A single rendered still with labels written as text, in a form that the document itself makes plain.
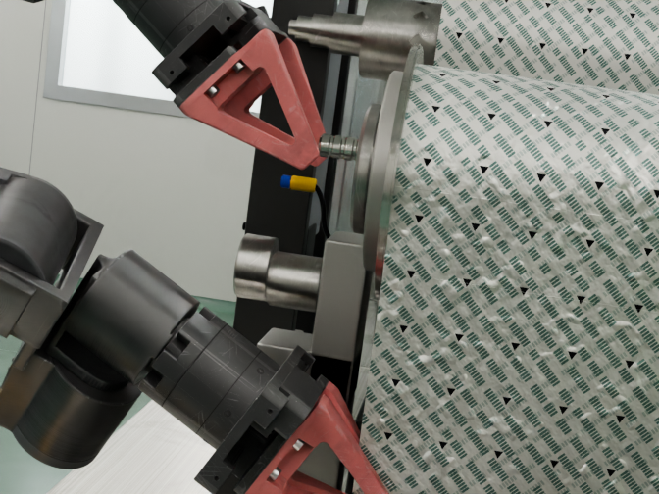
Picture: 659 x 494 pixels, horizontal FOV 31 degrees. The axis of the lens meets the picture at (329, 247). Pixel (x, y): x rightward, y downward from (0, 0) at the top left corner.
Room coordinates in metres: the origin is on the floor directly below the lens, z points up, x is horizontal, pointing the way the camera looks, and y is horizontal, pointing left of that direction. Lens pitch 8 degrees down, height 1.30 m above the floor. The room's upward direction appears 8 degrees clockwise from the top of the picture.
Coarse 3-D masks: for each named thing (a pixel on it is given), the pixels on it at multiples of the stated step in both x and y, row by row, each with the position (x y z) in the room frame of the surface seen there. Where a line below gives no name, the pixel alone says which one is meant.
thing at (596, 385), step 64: (384, 320) 0.60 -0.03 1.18; (448, 320) 0.60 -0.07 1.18; (512, 320) 0.60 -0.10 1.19; (576, 320) 0.59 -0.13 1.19; (640, 320) 0.59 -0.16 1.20; (384, 384) 0.60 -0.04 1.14; (448, 384) 0.60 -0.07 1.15; (512, 384) 0.60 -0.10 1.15; (576, 384) 0.59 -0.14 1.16; (640, 384) 0.59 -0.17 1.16; (384, 448) 0.60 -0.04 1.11; (448, 448) 0.60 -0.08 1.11; (512, 448) 0.60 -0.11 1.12; (576, 448) 0.59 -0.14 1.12; (640, 448) 0.59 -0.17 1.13
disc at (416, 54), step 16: (416, 48) 0.65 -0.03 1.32; (416, 64) 0.64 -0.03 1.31; (400, 96) 0.61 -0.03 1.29; (400, 112) 0.60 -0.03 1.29; (400, 128) 0.60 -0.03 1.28; (400, 144) 0.60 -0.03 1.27; (384, 192) 0.60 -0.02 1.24; (384, 208) 0.60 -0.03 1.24; (384, 224) 0.60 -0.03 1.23; (384, 240) 0.60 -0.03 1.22; (384, 256) 0.61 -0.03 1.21
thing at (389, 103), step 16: (400, 80) 0.64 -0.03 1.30; (384, 96) 0.63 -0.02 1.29; (384, 112) 0.62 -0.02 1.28; (384, 128) 0.62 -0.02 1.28; (384, 144) 0.61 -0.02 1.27; (384, 160) 0.61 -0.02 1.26; (384, 176) 0.61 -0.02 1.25; (368, 192) 0.61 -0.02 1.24; (368, 208) 0.61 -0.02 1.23; (368, 224) 0.62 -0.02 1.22; (368, 240) 0.62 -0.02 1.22; (368, 256) 0.63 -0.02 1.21
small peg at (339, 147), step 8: (320, 136) 0.69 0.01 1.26; (328, 136) 0.69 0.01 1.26; (336, 136) 0.69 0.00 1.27; (320, 144) 0.69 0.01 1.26; (328, 144) 0.69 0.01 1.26; (336, 144) 0.69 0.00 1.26; (344, 144) 0.69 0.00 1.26; (352, 144) 0.68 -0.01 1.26; (320, 152) 0.69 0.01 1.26; (328, 152) 0.69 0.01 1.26; (336, 152) 0.69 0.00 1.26; (344, 152) 0.68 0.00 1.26; (352, 152) 0.68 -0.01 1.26; (352, 160) 0.69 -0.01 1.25
